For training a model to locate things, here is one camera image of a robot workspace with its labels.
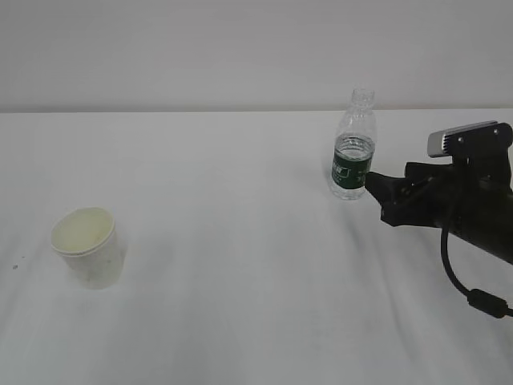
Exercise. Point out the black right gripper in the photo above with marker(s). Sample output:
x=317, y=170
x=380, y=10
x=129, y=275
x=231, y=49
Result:
x=464, y=195

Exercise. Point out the clear green-label water bottle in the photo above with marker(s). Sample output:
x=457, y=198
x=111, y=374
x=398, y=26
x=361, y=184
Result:
x=354, y=146

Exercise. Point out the white paper cup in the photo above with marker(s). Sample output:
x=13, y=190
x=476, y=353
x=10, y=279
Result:
x=86, y=240

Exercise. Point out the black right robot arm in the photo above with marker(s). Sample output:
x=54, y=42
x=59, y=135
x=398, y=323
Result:
x=497, y=243

